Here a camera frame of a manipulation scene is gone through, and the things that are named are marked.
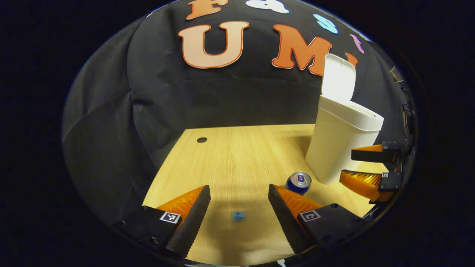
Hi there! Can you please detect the blue pop can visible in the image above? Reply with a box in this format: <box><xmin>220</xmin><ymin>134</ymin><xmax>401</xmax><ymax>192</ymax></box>
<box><xmin>285</xmin><ymin>171</ymin><xmax>312</xmax><ymax>195</ymax></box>

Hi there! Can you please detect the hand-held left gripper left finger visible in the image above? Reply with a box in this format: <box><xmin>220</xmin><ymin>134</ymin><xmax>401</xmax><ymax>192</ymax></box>
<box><xmin>113</xmin><ymin>185</ymin><xmax>211</xmax><ymax>258</ymax></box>

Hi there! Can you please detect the wooden desktop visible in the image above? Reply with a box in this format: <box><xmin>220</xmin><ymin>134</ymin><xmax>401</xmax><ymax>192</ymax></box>
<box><xmin>142</xmin><ymin>124</ymin><xmax>390</xmax><ymax>266</ymax></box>

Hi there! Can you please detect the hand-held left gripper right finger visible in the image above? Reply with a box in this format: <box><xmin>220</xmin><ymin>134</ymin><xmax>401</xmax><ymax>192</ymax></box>
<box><xmin>268</xmin><ymin>184</ymin><xmax>371</xmax><ymax>254</ymax></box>

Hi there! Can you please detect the black backdrop cloth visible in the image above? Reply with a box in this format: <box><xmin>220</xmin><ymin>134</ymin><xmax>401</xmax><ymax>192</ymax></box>
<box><xmin>61</xmin><ymin>0</ymin><xmax>418</xmax><ymax>223</ymax></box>

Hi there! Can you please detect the white desktop garbage bin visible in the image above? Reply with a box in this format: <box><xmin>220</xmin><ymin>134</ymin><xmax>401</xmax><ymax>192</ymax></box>
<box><xmin>305</xmin><ymin>54</ymin><xmax>384</xmax><ymax>185</ymax></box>

